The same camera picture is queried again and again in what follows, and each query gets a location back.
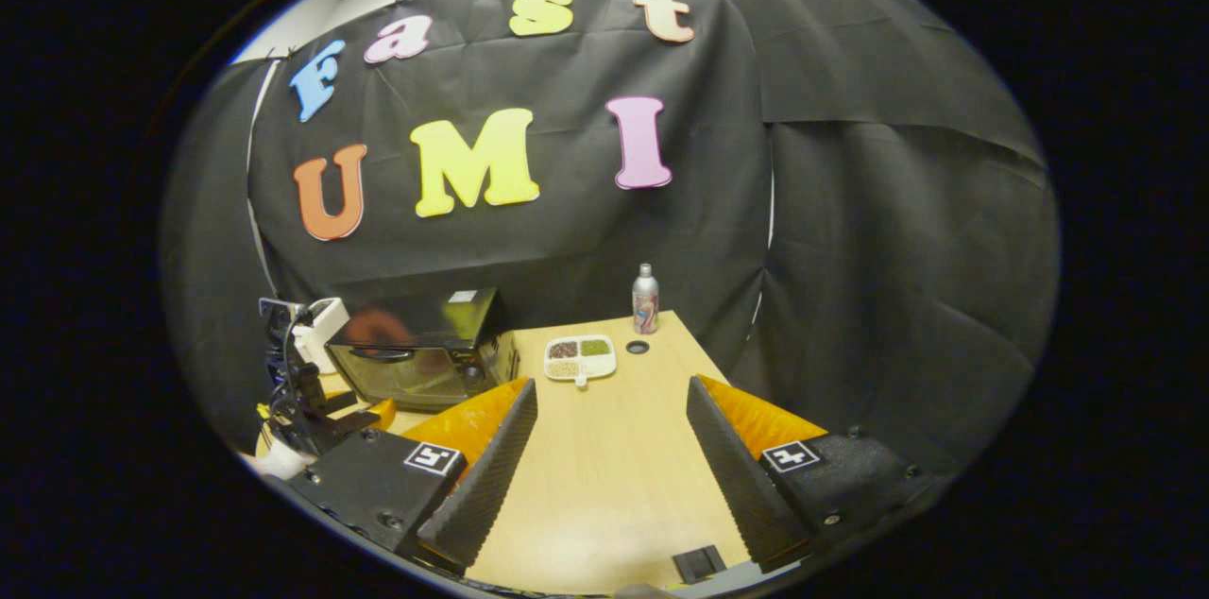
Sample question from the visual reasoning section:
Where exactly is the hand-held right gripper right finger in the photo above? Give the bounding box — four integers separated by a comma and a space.
686, 375, 955, 572

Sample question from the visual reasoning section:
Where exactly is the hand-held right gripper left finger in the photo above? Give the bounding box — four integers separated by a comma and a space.
288, 378, 539, 572

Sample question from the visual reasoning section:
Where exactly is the black electric oven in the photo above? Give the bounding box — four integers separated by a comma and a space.
325, 287, 520, 413

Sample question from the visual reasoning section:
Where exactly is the white toaster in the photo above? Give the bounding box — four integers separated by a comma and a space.
293, 297, 350, 375

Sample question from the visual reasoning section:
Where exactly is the white divided grain tray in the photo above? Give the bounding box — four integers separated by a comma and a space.
543, 334, 618, 388

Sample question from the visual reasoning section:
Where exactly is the silver spray bottle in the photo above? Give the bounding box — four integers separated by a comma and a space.
631, 263, 660, 335

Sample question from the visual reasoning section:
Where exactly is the black bracket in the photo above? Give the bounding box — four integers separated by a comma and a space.
673, 544, 728, 584

